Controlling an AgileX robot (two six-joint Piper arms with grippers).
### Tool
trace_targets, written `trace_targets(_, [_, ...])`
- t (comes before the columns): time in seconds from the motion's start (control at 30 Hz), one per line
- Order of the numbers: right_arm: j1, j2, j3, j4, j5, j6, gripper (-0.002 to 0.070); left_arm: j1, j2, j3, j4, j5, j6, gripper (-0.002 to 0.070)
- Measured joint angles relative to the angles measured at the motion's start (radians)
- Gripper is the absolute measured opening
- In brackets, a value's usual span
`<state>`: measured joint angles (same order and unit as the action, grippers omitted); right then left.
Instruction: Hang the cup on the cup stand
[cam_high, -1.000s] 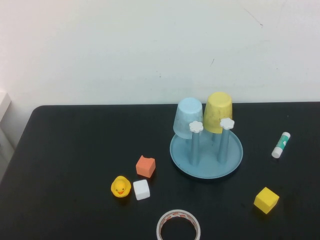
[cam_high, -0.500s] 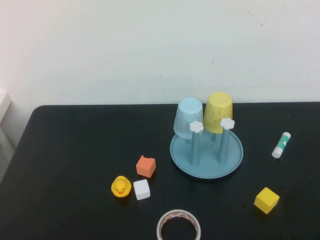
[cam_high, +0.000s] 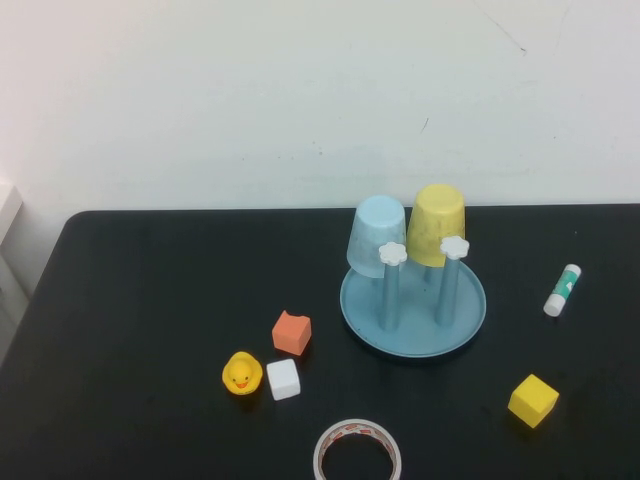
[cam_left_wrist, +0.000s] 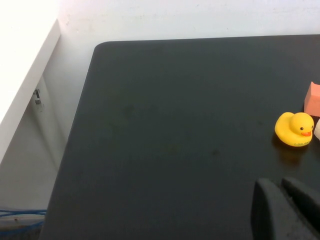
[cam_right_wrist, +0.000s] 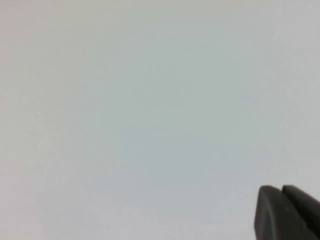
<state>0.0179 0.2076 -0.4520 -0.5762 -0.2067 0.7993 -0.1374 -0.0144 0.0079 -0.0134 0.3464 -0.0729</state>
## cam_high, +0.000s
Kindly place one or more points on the yellow plastic cup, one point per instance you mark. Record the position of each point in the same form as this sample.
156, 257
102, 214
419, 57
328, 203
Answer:
435, 220

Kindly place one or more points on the light blue plastic cup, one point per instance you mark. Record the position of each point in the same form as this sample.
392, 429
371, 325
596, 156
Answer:
373, 230

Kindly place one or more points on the blue cup stand with posts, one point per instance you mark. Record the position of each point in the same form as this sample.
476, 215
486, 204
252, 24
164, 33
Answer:
418, 330

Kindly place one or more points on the orange foam cube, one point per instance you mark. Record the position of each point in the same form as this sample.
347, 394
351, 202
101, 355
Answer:
291, 335

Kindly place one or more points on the white foam cube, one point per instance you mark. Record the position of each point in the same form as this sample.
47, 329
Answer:
283, 380

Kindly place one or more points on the yellow rubber duck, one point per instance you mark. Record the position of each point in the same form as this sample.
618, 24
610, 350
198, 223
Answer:
242, 372

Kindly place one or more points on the white red tape roll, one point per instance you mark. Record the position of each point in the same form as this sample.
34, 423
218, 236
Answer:
356, 427

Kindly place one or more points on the white green glue stick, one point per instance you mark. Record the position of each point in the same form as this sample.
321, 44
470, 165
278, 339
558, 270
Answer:
562, 290

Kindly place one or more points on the yellow foam cube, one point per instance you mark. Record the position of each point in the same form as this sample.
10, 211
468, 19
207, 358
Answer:
531, 400

